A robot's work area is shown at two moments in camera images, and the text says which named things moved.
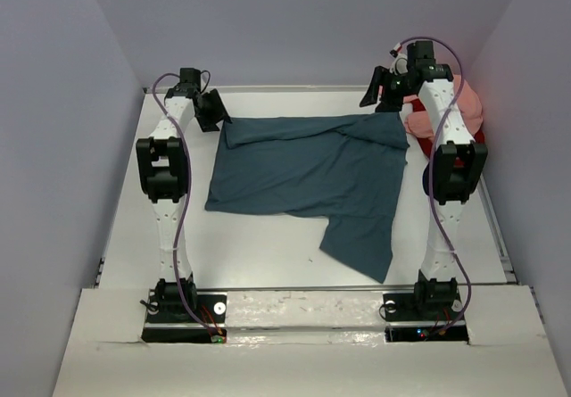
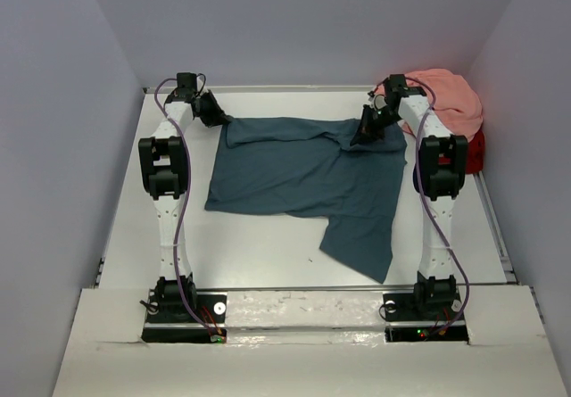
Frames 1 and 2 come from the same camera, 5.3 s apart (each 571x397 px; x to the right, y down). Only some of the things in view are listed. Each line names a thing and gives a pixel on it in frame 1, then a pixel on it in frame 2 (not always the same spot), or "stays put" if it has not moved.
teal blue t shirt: [347, 168] stays put
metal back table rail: [294, 88] stays put
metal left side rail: [101, 265] stays put
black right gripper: [381, 77] to [367, 133]
